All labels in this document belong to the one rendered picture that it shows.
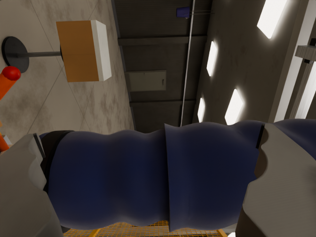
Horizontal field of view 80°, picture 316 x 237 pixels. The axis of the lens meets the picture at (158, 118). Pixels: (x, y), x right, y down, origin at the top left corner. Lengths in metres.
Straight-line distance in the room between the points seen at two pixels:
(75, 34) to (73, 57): 0.22
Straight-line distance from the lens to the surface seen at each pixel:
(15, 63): 2.72
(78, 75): 2.28
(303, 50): 2.28
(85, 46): 2.23
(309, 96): 2.52
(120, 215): 0.42
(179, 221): 0.41
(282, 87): 2.74
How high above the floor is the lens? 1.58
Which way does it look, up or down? level
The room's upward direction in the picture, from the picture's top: 88 degrees clockwise
